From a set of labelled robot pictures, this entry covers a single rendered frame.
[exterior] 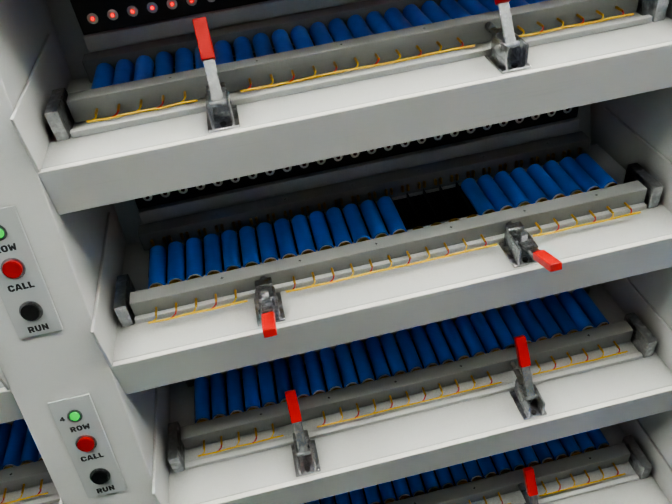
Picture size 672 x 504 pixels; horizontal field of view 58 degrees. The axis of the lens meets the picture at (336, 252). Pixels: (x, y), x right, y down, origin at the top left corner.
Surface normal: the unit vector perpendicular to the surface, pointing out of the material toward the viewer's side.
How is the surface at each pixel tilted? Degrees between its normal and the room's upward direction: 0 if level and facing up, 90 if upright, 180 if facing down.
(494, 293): 108
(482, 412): 18
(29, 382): 90
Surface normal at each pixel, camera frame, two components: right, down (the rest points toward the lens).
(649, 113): -0.97, 0.22
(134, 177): 0.20, 0.62
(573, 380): -0.11, -0.75
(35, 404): 0.15, 0.36
